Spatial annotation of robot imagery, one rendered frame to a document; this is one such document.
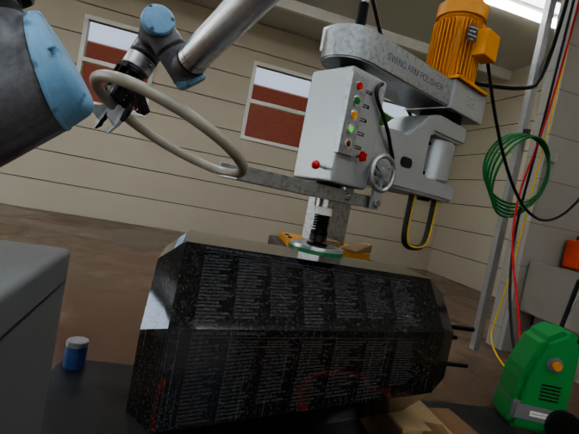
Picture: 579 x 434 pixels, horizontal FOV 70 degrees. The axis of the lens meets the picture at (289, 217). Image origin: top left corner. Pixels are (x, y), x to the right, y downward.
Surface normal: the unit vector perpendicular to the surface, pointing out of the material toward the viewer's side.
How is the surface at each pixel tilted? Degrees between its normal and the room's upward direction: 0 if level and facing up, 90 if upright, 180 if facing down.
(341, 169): 90
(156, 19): 80
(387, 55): 90
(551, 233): 90
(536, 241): 90
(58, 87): 109
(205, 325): 45
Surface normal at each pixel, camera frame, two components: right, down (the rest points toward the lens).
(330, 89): -0.76, -0.11
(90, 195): 0.25, 0.10
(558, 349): -0.11, 0.04
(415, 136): 0.62, 0.16
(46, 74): 0.47, 0.29
